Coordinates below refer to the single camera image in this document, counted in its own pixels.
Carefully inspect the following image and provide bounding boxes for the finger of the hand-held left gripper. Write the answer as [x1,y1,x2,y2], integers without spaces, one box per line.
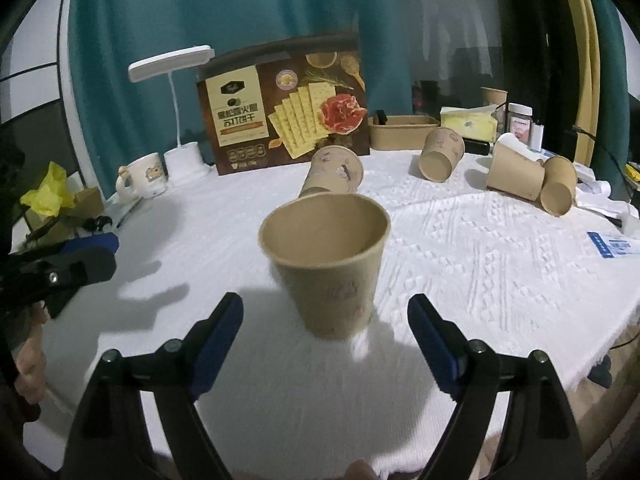
[0,232,120,281]
[0,249,117,319]

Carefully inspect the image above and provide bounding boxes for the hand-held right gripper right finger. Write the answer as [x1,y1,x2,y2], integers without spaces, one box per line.
[407,294,588,480]

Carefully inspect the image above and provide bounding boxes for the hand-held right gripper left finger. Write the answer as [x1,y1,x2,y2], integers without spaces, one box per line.
[67,291,245,480]

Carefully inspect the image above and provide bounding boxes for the brown paper cup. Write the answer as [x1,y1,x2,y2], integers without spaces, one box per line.
[418,127,466,183]
[298,145,364,202]
[258,194,392,340]
[540,156,579,218]
[481,87,509,109]
[486,136,546,205]

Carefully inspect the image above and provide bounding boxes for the person's left hand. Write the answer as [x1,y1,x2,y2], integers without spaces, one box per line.
[14,305,50,405]

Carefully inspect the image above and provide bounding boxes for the small cardboard box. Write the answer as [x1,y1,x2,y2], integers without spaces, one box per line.
[24,187,106,247]

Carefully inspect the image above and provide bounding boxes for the dark pen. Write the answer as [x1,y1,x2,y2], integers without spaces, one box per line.
[115,197,144,229]

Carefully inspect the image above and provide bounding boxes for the yellow crumpled plastic bag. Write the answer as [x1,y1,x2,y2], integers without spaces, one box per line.
[20,161,77,217]

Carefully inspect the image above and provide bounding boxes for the white textured tablecloth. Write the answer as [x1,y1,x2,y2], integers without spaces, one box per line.
[10,147,640,480]

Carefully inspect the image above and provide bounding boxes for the white cartoon mug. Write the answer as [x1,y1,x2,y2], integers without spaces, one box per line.
[115,152,168,200]

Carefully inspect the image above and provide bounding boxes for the white desk lamp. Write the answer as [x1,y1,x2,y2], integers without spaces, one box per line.
[128,45,216,189]

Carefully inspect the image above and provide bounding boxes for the brown cracker box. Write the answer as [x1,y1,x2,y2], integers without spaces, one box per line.
[196,35,371,176]

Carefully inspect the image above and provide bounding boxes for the blue and white card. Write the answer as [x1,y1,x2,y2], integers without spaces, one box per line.
[586,231,640,260]

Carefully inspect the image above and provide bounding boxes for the brown rectangular tray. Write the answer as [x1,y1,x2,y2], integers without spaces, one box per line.
[368,114,441,151]

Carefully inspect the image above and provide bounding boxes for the white plastic packets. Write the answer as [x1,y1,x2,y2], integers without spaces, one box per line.
[574,164,632,222]

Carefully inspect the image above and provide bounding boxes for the yellow tissue pack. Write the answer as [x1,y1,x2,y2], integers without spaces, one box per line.
[440,104,500,142]

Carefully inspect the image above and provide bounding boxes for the clear jar white lid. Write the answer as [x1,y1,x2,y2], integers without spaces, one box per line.
[506,103,533,147]

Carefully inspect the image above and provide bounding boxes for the teal curtain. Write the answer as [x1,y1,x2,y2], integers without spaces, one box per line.
[67,0,416,201]

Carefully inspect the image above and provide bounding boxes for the white sheer curtain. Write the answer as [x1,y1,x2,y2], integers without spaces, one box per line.
[400,0,507,87]

